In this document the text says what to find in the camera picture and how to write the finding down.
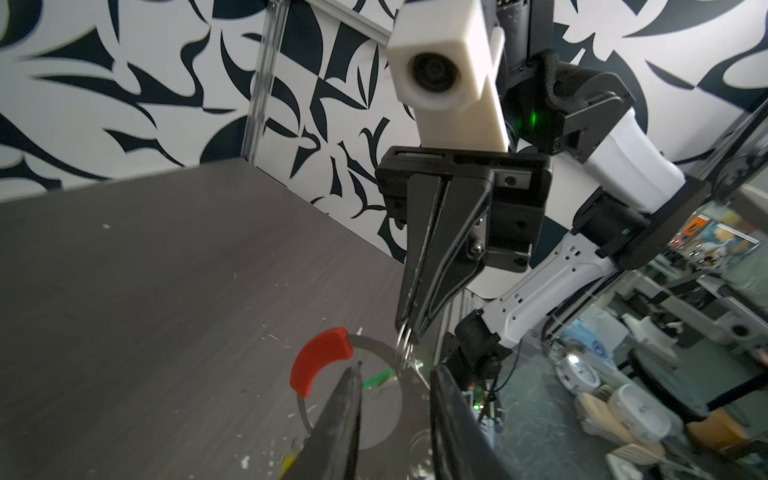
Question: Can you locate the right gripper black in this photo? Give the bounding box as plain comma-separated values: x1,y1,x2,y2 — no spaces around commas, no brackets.
375,147,553,345

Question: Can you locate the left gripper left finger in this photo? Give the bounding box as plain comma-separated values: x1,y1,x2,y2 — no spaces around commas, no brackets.
284,364,363,480

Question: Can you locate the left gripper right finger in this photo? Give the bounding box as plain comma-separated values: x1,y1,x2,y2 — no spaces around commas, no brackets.
429,365,510,480

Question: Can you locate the green capped key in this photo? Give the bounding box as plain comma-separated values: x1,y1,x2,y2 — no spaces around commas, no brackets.
363,360,425,390

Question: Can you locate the metal keyring with red grip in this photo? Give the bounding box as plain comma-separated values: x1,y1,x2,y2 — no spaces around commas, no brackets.
289,326,439,480

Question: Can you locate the yellow capped key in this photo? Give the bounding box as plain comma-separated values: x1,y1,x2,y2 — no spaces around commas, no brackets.
279,453,297,480

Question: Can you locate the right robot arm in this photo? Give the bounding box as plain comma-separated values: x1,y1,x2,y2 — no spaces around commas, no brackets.
375,1,710,389

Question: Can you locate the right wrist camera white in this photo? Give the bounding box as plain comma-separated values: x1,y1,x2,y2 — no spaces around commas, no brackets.
386,0,510,152

